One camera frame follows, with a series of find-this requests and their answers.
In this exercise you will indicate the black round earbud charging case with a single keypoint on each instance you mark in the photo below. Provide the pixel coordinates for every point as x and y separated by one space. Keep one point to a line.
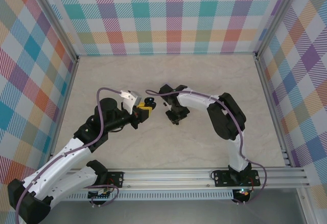
149 102

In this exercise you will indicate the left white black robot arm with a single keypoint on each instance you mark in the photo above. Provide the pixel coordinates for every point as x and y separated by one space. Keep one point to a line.
58 162

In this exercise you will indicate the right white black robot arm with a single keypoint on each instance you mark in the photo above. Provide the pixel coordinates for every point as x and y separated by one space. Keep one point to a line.
196 100

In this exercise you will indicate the grey metal sheet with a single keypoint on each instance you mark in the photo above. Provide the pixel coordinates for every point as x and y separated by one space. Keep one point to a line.
166 213

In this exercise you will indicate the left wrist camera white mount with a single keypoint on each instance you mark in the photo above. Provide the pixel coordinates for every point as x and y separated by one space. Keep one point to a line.
130 98

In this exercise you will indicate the aluminium side rail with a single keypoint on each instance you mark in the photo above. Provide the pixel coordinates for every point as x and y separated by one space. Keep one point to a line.
70 86
265 86

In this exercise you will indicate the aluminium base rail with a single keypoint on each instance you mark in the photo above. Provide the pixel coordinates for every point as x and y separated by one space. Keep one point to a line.
166 176

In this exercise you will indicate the aluminium frame post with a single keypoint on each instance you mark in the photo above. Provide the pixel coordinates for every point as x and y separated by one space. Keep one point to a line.
278 17
55 19

